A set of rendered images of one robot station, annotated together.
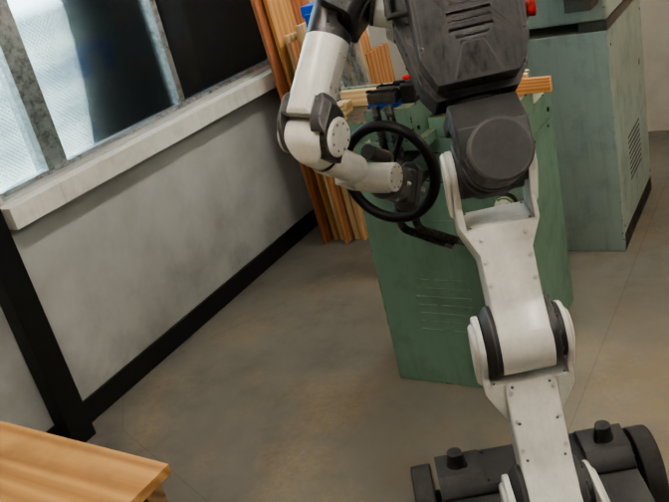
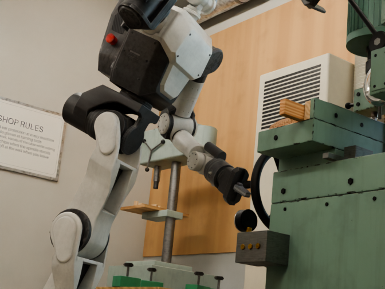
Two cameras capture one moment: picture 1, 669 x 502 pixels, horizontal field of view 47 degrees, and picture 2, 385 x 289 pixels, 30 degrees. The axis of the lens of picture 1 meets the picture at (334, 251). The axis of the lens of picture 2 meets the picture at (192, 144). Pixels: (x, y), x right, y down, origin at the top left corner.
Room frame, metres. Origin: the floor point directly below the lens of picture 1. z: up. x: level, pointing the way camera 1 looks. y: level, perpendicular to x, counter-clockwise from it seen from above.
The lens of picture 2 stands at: (2.41, -2.37, 0.33)
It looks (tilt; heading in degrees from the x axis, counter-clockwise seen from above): 15 degrees up; 110
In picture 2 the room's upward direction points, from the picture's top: 6 degrees clockwise
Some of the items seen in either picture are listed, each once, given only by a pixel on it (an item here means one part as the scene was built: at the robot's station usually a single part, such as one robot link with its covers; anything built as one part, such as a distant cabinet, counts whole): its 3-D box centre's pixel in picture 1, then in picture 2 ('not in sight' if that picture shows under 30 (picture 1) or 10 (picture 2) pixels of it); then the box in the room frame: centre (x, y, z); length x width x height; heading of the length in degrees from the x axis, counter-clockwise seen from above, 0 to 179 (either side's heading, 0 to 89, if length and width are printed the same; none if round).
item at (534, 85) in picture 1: (458, 92); (353, 132); (2.19, -0.45, 0.92); 0.54 x 0.02 x 0.04; 55
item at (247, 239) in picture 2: not in sight; (261, 248); (1.97, -0.52, 0.58); 0.12 x 0.08 x 0.08; 145
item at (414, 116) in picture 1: (399, 117); not in sight; (2.09, -0.26, 0.91); 0.15 x 0.14 x 0.09; 55
